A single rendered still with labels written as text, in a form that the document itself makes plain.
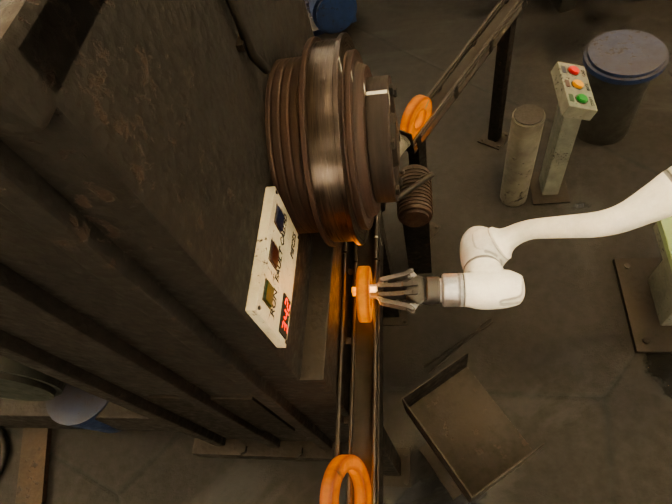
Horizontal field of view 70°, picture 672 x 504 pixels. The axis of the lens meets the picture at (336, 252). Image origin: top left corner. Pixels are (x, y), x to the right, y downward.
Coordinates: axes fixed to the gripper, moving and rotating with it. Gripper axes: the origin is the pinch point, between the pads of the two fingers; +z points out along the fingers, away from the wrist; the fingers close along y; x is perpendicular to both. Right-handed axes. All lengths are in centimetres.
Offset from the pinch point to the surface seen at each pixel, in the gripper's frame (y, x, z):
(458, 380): -20.3, -13.4, -24.4
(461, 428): -32.5, -14.2, -24.3
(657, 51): 121, -27, -116
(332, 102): 11, 57, 1
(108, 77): -20, 90, 17
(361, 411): -29.1, -12.7, 1.3
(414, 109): 65, 3, -15
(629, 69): 112, -28, -103
